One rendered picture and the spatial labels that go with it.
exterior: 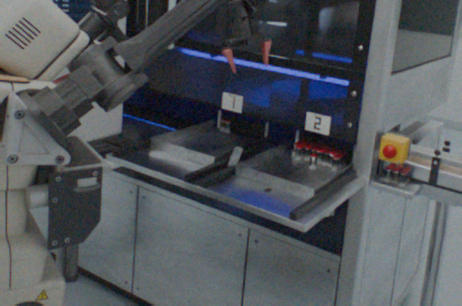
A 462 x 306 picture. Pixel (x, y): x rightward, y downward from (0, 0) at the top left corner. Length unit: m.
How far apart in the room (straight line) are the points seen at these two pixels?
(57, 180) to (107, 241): 1.37
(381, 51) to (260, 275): 0.93
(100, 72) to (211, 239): 1.19
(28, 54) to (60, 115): 0.17
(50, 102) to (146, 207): 1.34
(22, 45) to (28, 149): 0.20
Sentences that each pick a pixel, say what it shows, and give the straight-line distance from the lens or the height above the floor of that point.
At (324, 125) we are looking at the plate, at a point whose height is 1.02.
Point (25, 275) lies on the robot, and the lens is 1.19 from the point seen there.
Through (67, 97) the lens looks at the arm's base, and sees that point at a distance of 0.93.
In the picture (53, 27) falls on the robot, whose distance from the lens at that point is 1.05.
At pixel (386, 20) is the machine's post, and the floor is 1.37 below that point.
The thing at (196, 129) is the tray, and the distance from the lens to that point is 1.89.
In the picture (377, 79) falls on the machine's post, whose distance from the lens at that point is 1.55.
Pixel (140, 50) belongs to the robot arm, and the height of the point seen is 1.30.
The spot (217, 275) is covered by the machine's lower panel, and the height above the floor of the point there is 0.34.
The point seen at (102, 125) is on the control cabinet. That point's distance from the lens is 2.04.
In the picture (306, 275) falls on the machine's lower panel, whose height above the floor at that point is 0.49.
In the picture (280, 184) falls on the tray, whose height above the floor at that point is 0.90.
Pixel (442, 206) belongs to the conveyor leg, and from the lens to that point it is 1.74.
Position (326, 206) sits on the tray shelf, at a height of 0.88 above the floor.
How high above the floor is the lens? 1.45
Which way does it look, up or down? 12 degrees down
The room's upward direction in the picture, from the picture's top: 6 degrees clockwise
